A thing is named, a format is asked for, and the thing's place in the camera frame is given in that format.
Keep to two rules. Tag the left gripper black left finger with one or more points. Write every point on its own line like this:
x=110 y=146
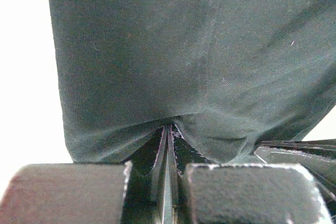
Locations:
x=132 y=192

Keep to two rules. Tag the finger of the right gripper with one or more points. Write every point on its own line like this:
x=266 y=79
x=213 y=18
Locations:
x=318 y=157

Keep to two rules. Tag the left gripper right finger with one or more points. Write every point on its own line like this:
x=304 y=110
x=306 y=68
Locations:
x=245 y=193

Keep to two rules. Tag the black daisy print t-shirt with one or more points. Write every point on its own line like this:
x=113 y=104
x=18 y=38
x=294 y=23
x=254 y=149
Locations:
x=228 y=73

